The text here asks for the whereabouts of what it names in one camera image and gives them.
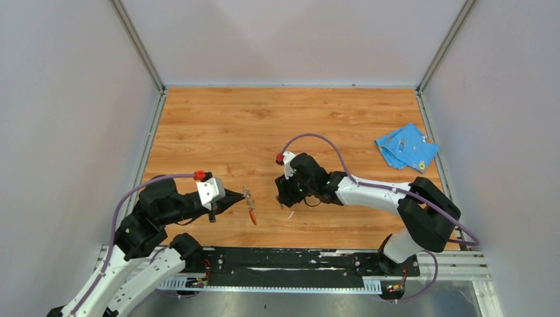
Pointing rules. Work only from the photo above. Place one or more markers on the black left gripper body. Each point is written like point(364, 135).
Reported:
point(187, 208)

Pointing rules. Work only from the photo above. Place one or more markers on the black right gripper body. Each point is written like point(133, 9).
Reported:
point(294, 189)

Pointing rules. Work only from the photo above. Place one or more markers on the keyring holder with red handle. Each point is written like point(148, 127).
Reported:
point(250, 203)

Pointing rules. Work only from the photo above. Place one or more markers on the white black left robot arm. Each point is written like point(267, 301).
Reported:
point(135, 264)

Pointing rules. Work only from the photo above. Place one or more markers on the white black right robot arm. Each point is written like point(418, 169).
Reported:
point(428, 215)

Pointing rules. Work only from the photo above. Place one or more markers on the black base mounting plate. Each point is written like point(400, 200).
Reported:
point(296, 267)

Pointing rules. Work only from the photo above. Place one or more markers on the blue patterned cloth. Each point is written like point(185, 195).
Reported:
point(409, 147)

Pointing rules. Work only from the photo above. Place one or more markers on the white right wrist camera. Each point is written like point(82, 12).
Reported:
point(284, 159)

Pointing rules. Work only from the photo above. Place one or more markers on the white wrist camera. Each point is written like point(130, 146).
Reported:
point(284, 159)
point(210, 191)

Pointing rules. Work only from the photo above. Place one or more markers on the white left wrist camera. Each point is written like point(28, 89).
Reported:
point(210, 191)

